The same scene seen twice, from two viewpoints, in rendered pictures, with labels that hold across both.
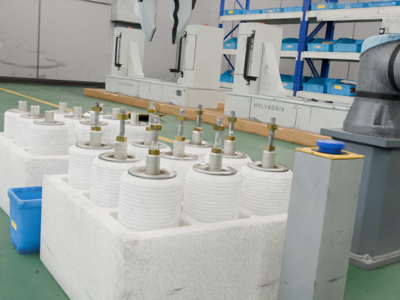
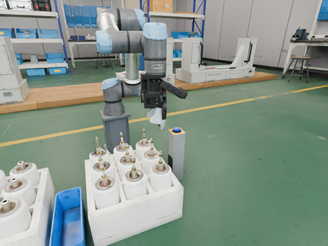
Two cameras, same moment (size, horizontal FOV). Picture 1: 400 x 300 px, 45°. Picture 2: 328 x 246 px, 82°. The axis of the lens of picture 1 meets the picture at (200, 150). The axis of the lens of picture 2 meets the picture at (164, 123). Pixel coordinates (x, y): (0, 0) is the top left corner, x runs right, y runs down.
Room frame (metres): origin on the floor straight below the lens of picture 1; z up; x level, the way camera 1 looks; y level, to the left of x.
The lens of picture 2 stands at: (0.57, 0.72, 0.77)
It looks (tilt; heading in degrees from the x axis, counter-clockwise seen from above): 24 degrees down; 282
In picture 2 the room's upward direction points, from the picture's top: straight up
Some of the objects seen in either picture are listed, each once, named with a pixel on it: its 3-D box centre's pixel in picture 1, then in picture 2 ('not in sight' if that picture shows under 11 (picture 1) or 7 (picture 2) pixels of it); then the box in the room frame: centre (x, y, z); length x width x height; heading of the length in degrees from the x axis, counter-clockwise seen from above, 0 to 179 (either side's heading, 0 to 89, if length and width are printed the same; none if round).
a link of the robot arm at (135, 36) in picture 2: not in sight; (143, 42); (0.79, 0.00, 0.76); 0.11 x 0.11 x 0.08; 29
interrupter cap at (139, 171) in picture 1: (152, 173); (160, 168); (0.72, 0.07, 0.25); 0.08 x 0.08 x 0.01
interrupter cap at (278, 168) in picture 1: (267, 167); (144, 143); (0.85, -0.13, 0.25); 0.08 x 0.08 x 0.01
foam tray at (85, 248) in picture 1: (171, 238); (130, 187); (0.88, 0.04, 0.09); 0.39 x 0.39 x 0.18; 34
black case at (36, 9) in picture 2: not in sight; (42, 8); (4.17, -3.48, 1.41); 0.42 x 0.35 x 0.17; 129
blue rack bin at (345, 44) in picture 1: (355, 46); not in sight; (6.28, -1.87, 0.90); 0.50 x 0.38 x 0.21; 129
